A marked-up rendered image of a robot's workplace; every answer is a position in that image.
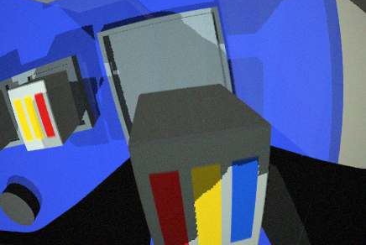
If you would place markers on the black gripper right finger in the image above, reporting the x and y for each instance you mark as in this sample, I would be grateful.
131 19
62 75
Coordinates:
313 202

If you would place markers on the beige wall panel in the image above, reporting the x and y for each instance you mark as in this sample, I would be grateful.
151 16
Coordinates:
352 22

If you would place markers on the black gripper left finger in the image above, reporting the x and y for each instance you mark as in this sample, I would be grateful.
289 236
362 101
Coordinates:
111 214

